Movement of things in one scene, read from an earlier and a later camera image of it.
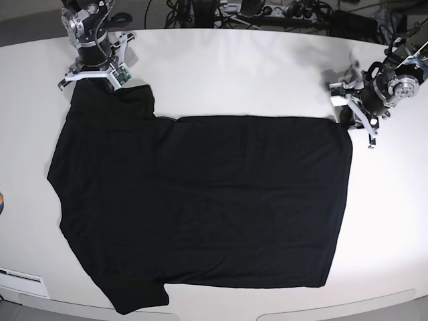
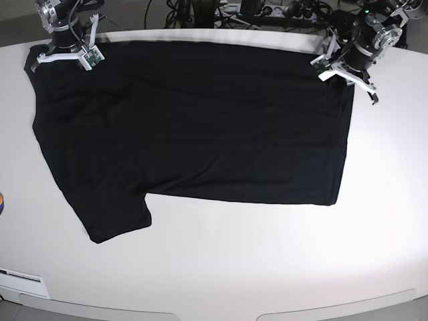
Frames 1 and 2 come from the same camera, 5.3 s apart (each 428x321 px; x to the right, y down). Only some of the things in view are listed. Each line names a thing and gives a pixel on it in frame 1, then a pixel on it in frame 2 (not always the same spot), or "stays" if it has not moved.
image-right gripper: (363, 97) -> (352, 65)
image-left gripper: (95, 63) -> (69, 44)
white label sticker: (29, 283) stays
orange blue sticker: (1, 203) stays
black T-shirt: (146, 201) -> (225, 122)
